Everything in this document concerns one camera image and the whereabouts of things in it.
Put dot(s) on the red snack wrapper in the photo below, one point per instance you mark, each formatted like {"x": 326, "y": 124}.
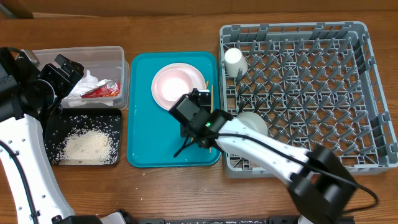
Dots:
{"x": 109, "y": 89}

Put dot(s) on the wooden chopstick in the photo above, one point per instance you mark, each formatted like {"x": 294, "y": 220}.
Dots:
{"x": 211, "y": 107}
{"x": 207, "y": 82}

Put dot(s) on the white rice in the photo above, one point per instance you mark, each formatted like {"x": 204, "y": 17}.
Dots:
{"x": 87, "y": 146}

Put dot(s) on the small pink bowl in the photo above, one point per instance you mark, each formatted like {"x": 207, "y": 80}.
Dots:
{"x": 171, "y": 84}

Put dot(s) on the pink plate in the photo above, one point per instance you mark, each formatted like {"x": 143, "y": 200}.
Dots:
{"x": 195, "y": 75}

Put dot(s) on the white napkin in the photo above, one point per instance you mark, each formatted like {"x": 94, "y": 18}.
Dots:
{"x": 85, "y": 85}

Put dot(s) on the grey bowl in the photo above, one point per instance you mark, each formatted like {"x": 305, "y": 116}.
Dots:
{"x": 254, "y": 122}

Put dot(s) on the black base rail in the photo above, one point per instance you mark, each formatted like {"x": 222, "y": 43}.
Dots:
{"x": 284, "y": 219}

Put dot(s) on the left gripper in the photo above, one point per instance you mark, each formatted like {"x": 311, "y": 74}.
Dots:
{"x": 64, "y": 82}

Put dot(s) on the small white cup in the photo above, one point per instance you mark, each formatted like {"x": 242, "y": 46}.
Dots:
{"x": 234, "y": 62}

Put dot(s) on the black plastic tray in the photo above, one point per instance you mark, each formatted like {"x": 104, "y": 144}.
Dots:
{"x": 115, "y": 118}

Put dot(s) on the grey dish rack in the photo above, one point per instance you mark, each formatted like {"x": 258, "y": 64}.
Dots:
{"x": 313, "y": 83}

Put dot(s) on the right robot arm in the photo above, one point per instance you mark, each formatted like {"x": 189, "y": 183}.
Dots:
{"x": 318, "y": 183}

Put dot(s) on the teal serving tray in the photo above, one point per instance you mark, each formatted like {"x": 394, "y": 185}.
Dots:
{"x": 153, "y": 135}

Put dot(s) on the clear plastic bin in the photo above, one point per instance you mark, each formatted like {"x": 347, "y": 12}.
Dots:
{"x": 105, "y": 62}

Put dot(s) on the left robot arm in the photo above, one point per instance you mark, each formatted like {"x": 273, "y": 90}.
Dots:
{"x": 29, "y": 96}

